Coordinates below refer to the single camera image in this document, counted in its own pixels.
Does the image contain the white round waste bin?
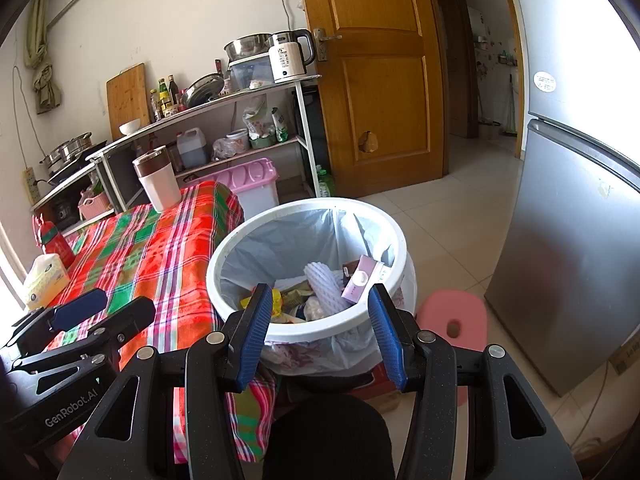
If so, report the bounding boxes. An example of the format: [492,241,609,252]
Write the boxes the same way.
[206,197,417,376]

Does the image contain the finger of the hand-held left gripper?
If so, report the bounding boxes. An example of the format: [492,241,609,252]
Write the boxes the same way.
[0,287,109,356]
[10,296,157,376]

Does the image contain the pink plastic basket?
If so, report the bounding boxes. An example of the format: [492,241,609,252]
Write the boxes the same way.
[77,195,112,221]

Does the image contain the white metal kitchen shelf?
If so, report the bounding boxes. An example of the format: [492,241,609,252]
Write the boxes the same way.
[86,74,323,211]

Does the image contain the yellow tissue pack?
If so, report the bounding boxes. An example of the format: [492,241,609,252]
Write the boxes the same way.
[22,254,71,311]

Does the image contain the pink plastic stool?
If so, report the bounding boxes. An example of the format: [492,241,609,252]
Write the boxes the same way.
[415,289,488,406]

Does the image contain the low white side shelf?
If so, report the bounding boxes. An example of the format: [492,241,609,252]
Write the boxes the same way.
[30,162,116,236]

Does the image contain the steel pan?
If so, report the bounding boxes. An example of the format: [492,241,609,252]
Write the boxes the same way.
[180,74,226,109]

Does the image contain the cardboard box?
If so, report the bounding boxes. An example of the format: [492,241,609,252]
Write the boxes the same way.
[607,332,640,376]

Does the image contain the clear plastic container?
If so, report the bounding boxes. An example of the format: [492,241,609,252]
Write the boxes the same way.
[228,55,275,90]

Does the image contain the steel mixing bowl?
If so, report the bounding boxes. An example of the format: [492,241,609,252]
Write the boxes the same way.
[223,34,273,61]

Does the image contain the crumpled food bag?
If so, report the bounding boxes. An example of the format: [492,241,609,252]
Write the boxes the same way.
[242,97,273,138]

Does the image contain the red green plaid tablecloth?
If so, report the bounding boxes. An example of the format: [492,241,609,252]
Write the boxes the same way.
[37,180,278,463]

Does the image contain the clear plastic bag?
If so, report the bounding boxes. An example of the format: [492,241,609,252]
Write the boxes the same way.
[211,137,241,162]

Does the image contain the white plastic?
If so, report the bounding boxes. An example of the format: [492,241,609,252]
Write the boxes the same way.
[305,296,341,321]

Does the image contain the silver refrigerator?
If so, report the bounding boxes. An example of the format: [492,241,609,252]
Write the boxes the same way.
[484,0,640,398]

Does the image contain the grey plastic bin liner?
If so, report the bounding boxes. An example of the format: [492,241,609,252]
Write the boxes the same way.
[217,207,416,378]

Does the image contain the hanging beige cloth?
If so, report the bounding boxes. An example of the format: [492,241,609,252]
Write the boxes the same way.
[25,0,63,116]

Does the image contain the purple drink carton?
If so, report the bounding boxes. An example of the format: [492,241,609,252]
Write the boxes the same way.
[341,255,386,305]

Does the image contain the white power strip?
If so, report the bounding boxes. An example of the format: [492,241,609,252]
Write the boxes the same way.
[22,169,41,202]

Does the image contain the green white tube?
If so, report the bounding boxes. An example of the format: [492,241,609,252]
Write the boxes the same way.
[271,106,290,142]

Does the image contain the red bottle with antlers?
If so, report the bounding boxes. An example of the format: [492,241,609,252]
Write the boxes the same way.
[32,214,76,268]

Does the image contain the black induction cooker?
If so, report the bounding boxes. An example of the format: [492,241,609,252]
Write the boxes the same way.
[47,140,108,183]

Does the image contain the steel steamer pot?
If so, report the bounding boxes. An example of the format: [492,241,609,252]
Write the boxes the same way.
[40,132,95,171]

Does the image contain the green snack wrapper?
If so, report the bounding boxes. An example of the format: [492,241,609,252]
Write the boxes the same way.
[272,280,313,306]

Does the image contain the white foam fruit net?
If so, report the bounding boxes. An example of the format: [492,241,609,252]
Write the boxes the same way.
[305,261,353,317]

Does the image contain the white electric kettle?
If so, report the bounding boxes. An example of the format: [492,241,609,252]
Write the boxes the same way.
[267,29,317,84]

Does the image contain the green bottles on floor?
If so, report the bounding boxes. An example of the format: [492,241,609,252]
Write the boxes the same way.
[316,165,337,198]

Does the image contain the plastic jug dark liquid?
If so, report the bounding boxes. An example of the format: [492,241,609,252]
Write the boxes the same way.
[176,127,208,170]

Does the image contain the pink lidded storage box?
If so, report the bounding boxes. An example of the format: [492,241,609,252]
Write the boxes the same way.
[192,157,280,216]

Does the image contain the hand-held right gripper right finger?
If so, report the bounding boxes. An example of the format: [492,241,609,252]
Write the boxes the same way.
[367,282,583,480]

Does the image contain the wooden door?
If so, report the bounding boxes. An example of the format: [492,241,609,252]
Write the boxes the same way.
[295,0,448,201]

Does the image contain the wooden door frame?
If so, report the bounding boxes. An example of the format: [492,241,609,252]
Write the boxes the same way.
[435,0,526,158]

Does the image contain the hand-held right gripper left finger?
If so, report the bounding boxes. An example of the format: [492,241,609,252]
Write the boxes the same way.
[57,282,275,480]

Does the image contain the black cooker pot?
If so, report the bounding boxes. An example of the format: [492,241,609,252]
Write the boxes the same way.
[52,200,81,226]

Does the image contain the white tumbler brown band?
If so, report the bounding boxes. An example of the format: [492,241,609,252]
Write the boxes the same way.
[132,146,182,213]

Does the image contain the wooden cutting board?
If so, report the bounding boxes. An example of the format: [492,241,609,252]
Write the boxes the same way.
[106,63,152,128]

